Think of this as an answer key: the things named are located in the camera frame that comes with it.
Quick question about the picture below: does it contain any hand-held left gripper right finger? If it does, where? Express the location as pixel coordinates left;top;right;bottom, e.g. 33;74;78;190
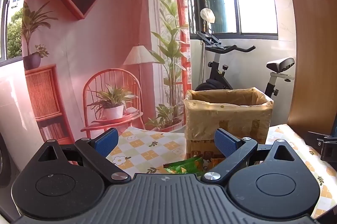
201;129;295;184

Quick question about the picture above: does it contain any checked floral tablecloth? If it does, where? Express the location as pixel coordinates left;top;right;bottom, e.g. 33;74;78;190
107;124;337;220

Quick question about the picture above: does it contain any cardboard box with plastic liner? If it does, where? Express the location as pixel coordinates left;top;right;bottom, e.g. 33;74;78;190
183;87;274;161

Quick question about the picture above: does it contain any brown wooden panel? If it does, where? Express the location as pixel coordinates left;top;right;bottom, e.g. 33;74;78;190
279;0;337;135

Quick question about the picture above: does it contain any printed pink room backdrop cloth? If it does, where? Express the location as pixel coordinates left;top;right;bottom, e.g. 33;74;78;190
22;0;193;146

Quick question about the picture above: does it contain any black exercise bike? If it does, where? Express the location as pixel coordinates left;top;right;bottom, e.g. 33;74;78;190
193;31;295;103

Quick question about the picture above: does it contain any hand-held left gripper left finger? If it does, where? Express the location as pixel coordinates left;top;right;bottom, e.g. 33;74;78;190
37;128;131;184

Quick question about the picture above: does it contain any bright green snack packet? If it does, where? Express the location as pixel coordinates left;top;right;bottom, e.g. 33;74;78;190
163;156;204;176

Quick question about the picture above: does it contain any metal stand with white cover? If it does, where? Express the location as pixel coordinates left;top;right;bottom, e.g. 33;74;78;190
199;8;216;85

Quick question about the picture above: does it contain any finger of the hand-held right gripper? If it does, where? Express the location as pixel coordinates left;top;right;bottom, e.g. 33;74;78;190
309;131;337;141
317;136;337;161

